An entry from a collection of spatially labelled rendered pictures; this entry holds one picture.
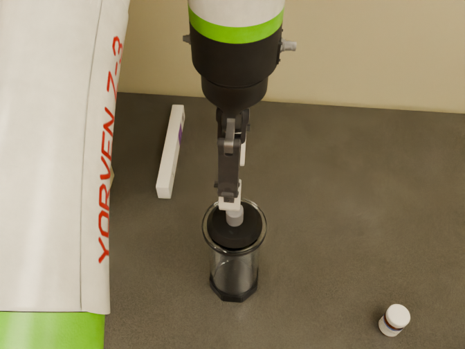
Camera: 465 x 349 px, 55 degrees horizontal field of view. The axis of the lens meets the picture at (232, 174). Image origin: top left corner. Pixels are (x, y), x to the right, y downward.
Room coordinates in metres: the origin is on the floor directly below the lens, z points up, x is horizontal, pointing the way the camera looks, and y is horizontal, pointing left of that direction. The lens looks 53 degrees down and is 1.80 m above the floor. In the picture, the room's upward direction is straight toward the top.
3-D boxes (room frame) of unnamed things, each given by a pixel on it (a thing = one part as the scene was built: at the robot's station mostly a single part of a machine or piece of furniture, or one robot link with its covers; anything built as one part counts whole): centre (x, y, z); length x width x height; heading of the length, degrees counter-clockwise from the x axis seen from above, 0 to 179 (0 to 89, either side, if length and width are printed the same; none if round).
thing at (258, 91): (0.39, 0.00, 1.45); 0.08 x 0.07 x 0.09; 175
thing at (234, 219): (0.38, 0.00, 1.18); 0.09 x 0.09 x 0.07
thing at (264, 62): (0.38, -0.01, 1.52); 0.12 x 0.09 x 0.06; 85
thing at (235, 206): (0.34, 0.00, 1.30); 0.03 x 0.01 x 0.07; 85
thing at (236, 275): (0.38, 0.00, 1.06); 0.11 x 0.11 x 0.21
